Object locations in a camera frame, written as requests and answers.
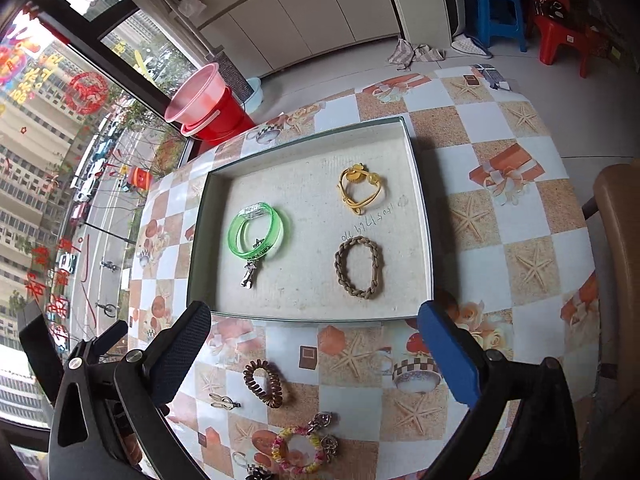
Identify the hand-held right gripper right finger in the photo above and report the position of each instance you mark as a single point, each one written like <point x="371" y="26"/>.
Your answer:
<point x="445" y="355"/>

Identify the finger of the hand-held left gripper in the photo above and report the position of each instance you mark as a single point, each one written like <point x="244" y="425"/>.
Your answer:
<point x="112" y="336"/>
<point x="42" y="347"/>

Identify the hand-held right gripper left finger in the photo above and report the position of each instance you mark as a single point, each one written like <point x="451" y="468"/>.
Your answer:
<point x="184" y="352"/>

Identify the small metal hair clip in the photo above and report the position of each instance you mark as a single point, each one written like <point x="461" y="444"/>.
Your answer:
<point x="225" y="402"/>

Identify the grey cardboard tray box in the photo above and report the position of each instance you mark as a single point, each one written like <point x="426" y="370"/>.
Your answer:
<point x="300" y="275"/>

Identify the black claw hair clip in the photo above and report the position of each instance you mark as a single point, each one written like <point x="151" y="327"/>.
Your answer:
<point x="259" y="473"/>

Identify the red character window stickers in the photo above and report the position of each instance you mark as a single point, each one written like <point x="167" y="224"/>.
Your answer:
<point x="60" y="330"/>

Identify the silver pendant charm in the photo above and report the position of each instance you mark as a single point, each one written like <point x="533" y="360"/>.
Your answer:
<point x="248" y="275"/>

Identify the red lantern window sticker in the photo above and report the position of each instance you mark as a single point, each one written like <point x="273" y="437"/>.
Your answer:
<point x="140" y="179"/>

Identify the red plastic bucket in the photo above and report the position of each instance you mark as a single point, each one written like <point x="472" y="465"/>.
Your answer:
<point x="225" y="120"/>

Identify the red horse window sticker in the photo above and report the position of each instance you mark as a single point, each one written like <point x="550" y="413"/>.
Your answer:
<point x="87" y="92"/>

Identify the pink plastic basin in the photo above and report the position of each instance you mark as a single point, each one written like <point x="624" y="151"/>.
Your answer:
<point x="200" y="90"/>

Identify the light blue basin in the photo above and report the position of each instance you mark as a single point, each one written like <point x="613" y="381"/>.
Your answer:
<point x="253" y="92"/>

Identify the colourful festive window sticker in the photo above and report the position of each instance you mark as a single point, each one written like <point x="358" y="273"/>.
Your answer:
<point x="15" y="55"/>

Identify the crumpled grey cloth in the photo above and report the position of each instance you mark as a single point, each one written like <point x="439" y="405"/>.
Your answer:
<point x="415" y="52"/>

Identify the white shoe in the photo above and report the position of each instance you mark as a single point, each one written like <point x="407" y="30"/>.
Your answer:
<point x="470" y="46"/>

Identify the white crumpled cloth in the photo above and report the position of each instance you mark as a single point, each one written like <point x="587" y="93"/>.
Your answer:
<point x="192" y="6"/>

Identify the red plastic chair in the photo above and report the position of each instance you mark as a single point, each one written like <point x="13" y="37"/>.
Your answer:
<point x="555" y="30"/>

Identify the blue plastic stool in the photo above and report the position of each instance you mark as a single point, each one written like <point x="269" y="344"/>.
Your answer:
<point x="495" y="2"/>

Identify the white cabinet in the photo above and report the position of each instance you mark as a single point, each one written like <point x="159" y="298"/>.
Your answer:
<point x="300" y="15"/>

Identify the black cloth bundle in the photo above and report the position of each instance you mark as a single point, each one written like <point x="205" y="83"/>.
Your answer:
<point x="552" y="8"/>

